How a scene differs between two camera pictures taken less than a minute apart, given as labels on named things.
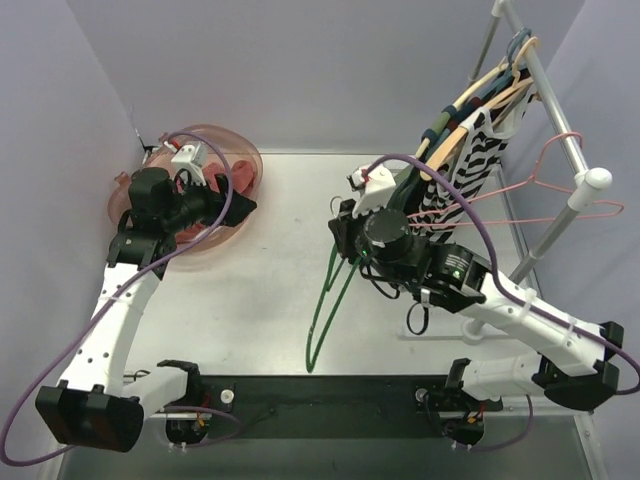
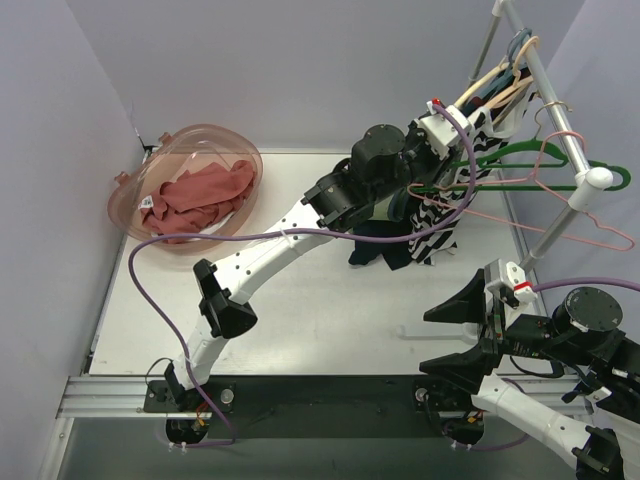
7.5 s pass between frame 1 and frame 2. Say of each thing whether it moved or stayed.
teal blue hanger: stayed
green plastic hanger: moved
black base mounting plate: stayed
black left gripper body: moved
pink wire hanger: moved
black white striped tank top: stayed
